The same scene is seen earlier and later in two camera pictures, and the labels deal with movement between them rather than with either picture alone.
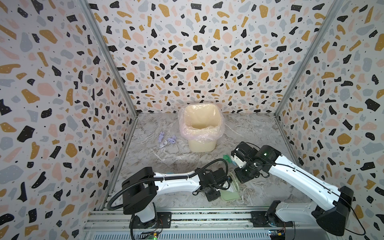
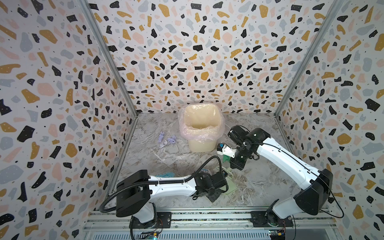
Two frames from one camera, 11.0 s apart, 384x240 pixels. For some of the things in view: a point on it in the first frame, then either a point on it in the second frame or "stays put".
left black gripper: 213,197 stays put
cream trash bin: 201,125 stays put
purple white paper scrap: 161,134 stays put
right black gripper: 243,173 → 235,161
